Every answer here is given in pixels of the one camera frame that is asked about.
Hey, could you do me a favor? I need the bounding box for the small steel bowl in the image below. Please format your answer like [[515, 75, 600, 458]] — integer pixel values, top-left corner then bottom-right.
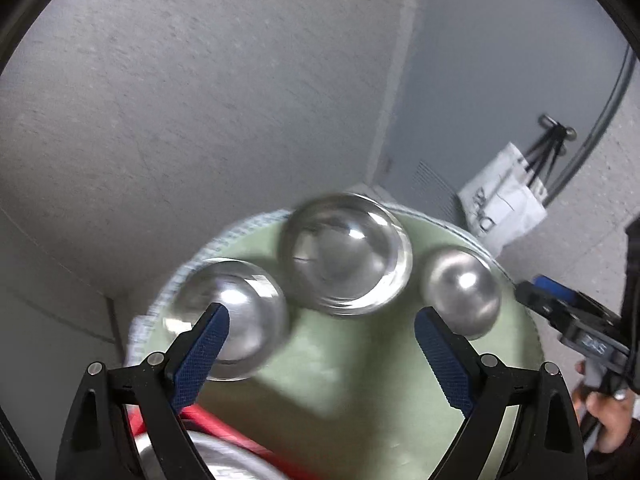
[[162, 258, 290, 382], [420, 245, 501, 339]]

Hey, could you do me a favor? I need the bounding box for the medium steel bowl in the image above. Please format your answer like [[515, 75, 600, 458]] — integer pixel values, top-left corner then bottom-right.
[[277, 193, 413, 316]]

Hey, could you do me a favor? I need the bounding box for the person's right hand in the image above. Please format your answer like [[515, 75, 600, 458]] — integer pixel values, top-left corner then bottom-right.
[[572, 384, 637, 454]]

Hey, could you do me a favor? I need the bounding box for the white tote bag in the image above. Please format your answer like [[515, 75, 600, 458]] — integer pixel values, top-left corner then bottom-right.
[[458, 133, 549, 257]]

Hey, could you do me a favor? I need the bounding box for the red plastic square basin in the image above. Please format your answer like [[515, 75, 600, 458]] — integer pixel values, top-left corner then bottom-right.
[[127, 404, 321, 480]]

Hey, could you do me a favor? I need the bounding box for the green checkered tablecloth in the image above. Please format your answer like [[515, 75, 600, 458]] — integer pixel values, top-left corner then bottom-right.
[[116, 204, 544, 479]]

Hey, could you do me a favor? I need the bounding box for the grey door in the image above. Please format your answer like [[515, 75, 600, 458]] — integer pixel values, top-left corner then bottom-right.
[[376, 0, 634, 224]]

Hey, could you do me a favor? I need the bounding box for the metal door handle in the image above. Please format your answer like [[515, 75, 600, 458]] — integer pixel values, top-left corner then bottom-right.
[[536, 114, 578, 156]]

